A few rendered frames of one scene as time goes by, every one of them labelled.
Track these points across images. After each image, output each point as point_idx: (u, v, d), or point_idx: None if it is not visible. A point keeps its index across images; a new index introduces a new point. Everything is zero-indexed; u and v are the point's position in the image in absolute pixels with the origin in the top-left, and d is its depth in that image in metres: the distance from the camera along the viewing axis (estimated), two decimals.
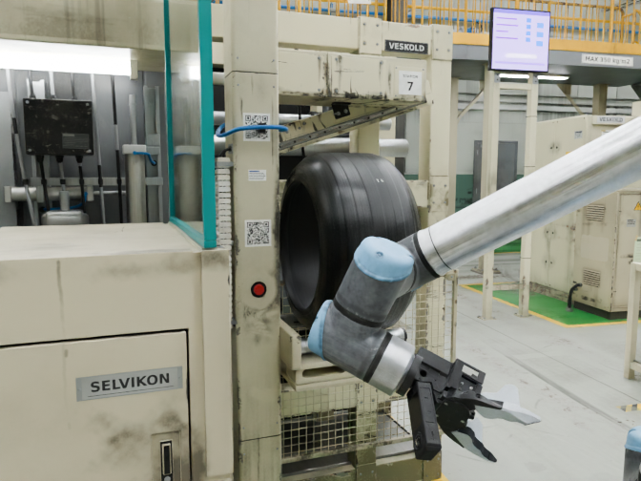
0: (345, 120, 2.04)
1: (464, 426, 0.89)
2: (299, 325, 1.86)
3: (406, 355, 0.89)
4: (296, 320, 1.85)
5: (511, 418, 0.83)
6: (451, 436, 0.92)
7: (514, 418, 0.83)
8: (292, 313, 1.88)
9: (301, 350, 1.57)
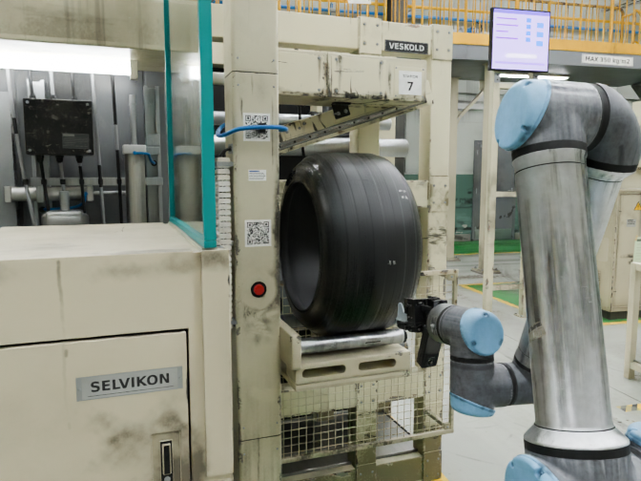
0: (345, 120, 2.04)
1: None
2: None
3: None
4: (294, 326, 1.88)
5: None
6: (401, 327, 1.40)
7: None
8: (295, 321, 1.85)
9: None
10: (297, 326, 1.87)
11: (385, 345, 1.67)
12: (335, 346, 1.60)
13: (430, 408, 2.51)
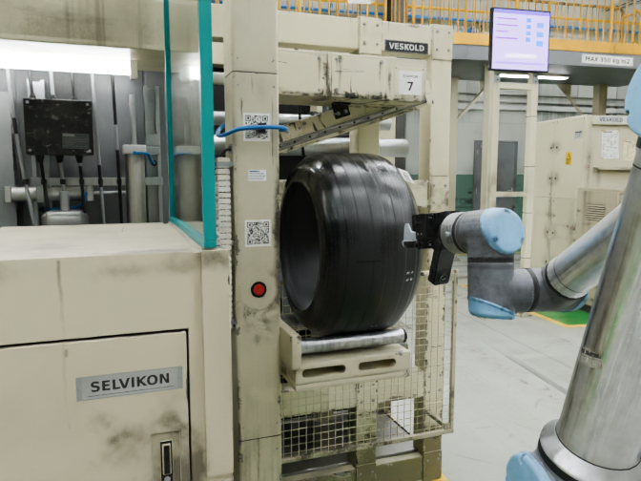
0: (345, 120, 2.04)
1: None
2: None
3: None
4: None
5: None
6: (409, 247, 1.34)
7: None
8: None
9: None
10: None
11: None
12: None
13: (430, 408, 2.51)
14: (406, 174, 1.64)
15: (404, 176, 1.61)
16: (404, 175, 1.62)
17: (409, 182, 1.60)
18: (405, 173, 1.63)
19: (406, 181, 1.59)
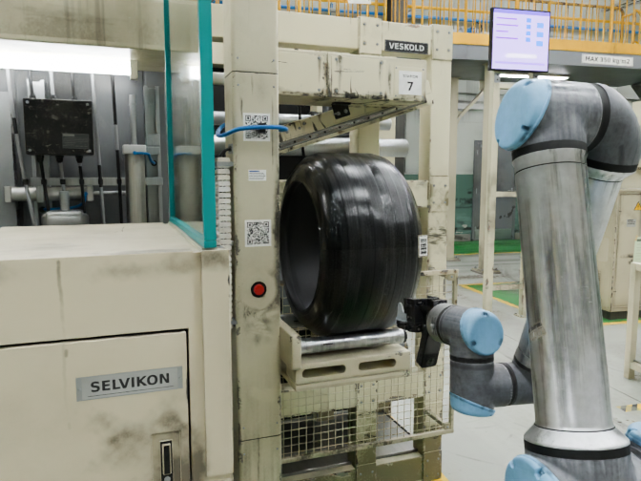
0: (345, 120, 2.04)
1: None
2: (299, 324, 1.86)
3: None
4: (296, 319, 1.85)
5: None
6: (400, 327, 1.40)
7: None
8: (292, 314, 1.88)
9: (301, 348, 1.56)
10: None
11: (386, 333, 1.66)
12: (332, 335, 1.62)
13: (430, 408, 2.51)
14: (425, 240, 1.55)
15: (421, 247, 1.54)
16: (422, 245, 1.54)
17: (423, 257, 1.55)
18: (423, 240, 1.55)
19: (420, 257, 1.54)
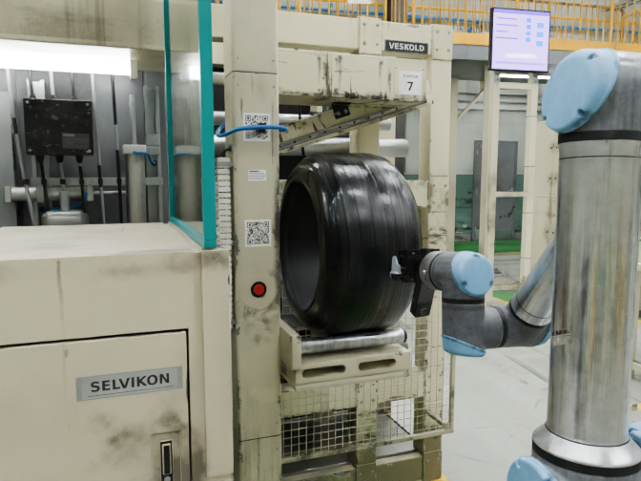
0: (345, 120, 2.04)
1: None
2: (298, 325, 1.89)
3: None
4: (296, 325, 1.86)
5: None
6: (394, 280, 1.42)
7: None
8: (294, 315, 1.86)
9: (300, 354, 1.58)
10: (298, 324, 1.86)
11: (387, 341, 1.66)
12: (334, 340, 1.60)
13: (430, 408, 2.51)
14: None
15: None
16: None
17: None
18: None
19: (414, 292, 1.58)
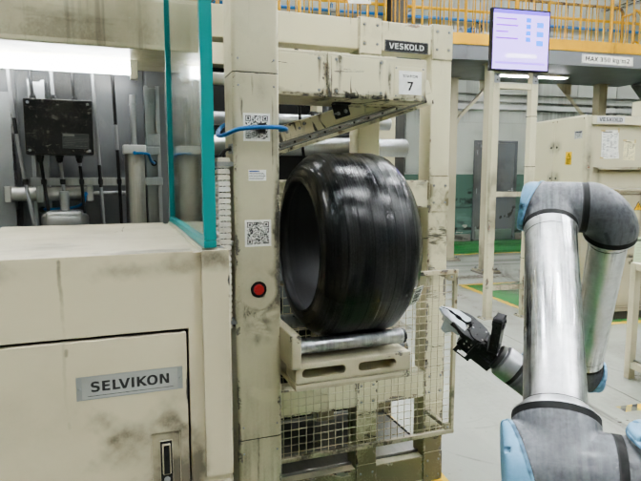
0: (345, 120, 2.04)
1: (471, 324, 1.56)
2: None
3: (500, 370, 1.51)
4: (295, 314, 1.86)
5: (451, 315, 1.55)
6: (468, 315, 1.58)
7: (450, 314, 1.55)
8: None
9: None
10: None
11: (382, 329, 1.68)
12: None
13: (430, 408, 2.51)
14: (421, 289, 1.59)
15: (414, 297, 1.59)
16: (415, 295, 1.59)
17: (413, 303, 1.61)
18: (419, 290, 1.58)
19: (410, 303, 1.60)
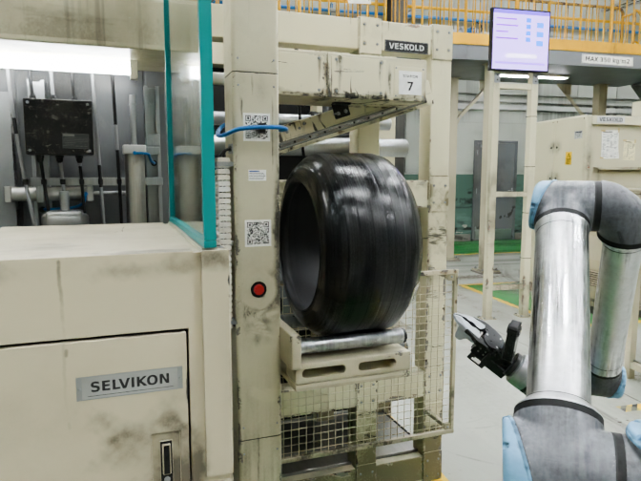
0: (345, 120, 2.04)
1: (485, 330, 1.55)
2: None
3: (515, 378, 1.50)
4: (295, 314, 1.86)
5: (465, 322, 1.54)
6: (483, 322, 1.57)
7: (464, 322, 1.54)
8: None
9: None
10: None
11: (382, 329, 1.68)
12: None
13: (430, 408, 2.51)
14: (417, 287, 1.60)
15: (413, 296, 1.59)
16: (414, 294, 1.59)
17: (411, 302, 1.61)
18: (416, 288, 1.59)
19: (409, 303, 1.60)
